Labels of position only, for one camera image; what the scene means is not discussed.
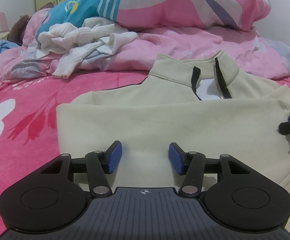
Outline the light pink quilt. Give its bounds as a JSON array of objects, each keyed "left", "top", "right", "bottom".
[{"left": 0, "top": 8, "right": 290, "bottom": 88}]

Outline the dark brown garment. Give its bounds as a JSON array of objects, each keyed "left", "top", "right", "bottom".
[{"left": 7, "top": 2, "right": 54, "bottom": 47}]

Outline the beige zip hoodie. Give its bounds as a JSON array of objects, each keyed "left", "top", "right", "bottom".
[{"left": 56, "top": 52, "right": 290, "bottom": 192}]

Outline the large pink blue cartoon pillow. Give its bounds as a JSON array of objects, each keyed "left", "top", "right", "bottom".
[{"left": 39, "top": 0, "right": 271, "bottom": 32}]

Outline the pink magenta floral bed blanket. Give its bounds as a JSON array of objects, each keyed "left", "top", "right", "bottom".
[{"left": 0, "top": 68, "right": 290, "bottom": 239}]

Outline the crumpled white cloth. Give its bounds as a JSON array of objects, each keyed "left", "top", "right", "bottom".
[{"left": 36, "top": 17, "right": 138, "bottom": 79}]

